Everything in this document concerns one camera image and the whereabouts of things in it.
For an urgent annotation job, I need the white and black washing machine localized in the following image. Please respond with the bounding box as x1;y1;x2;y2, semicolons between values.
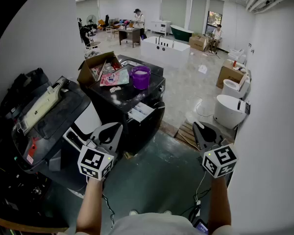
11;76;103;198

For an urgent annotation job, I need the pink detergent pouch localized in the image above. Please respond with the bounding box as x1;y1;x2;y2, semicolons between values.
99;69;130;87

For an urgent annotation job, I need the dark grey appliance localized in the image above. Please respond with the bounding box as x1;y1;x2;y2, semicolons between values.
0;67;52;122

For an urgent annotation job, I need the brown cardboard box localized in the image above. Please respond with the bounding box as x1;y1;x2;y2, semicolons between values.
216;59;248;90

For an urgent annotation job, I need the round white toilet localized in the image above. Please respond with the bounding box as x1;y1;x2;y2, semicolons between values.
213;94;251;130

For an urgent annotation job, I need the white detergent drawer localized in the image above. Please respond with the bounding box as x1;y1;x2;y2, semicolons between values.
127;102;155;123

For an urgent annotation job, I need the open cardboard box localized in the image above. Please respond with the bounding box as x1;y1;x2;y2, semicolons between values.
77;51;123;89

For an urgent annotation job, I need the person's left forearm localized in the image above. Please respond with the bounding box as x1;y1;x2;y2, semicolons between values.
75;177;104;235

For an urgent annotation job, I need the green bathtub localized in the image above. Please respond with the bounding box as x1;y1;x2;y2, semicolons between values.
170;24;195;43

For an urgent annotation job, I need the white bathtub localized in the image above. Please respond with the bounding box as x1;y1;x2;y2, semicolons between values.
140;36;191;70

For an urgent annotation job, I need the small screen device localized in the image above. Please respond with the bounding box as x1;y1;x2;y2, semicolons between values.
193;218;209;235

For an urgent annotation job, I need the long wooden stick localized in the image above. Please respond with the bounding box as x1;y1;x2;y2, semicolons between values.
97;60;107;82

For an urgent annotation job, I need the white toilet with raised lid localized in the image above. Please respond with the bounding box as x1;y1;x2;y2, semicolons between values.
221;75;251;100

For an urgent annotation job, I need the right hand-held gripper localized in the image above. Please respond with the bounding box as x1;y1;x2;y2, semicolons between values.
192;121;239;179

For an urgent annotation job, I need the thin white floor cable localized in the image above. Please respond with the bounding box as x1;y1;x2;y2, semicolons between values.
195;95;215;118

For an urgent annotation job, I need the dark framed window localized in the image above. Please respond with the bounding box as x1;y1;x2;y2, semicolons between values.
207;10;223;34

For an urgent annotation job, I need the basket of small items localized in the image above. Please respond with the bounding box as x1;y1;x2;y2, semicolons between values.
84;49;102;60

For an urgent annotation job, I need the closed cardboard box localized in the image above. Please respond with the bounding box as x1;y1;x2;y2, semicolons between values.
188;33;209;52

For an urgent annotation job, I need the person's right forearm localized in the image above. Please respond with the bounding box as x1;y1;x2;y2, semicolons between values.
207;174;232;235

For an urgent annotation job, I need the white square toilet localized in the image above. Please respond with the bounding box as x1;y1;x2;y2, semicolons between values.
227;48;247;65

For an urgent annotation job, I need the cream plastic panel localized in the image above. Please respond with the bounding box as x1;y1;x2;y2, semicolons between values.
21;78;67;135

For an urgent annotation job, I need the person's white shirt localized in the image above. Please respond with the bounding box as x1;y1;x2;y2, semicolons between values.
107;211;236;235

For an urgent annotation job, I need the black sink cabinet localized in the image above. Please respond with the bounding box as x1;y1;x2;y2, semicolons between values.
117;54;165;77

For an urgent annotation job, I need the wooden pallet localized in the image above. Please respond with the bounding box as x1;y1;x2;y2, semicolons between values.
173;120;236;152

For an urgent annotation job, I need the purple plastic bucket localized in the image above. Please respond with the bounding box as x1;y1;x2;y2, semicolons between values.
128;66;152;91

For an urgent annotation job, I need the black cable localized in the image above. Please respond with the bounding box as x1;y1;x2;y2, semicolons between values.
102;192;116;230
181;188;212;221

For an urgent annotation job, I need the white plastic spoon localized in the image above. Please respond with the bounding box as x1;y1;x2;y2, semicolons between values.
185;113;205;130

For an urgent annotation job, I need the white cabinet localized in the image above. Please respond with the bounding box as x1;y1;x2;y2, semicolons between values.
150;20;172;36

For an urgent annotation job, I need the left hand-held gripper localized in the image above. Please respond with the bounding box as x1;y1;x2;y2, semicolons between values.
77;122;124;181

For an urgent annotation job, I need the brown wooden desk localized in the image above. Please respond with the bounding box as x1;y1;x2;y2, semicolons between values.
118;27;142;48

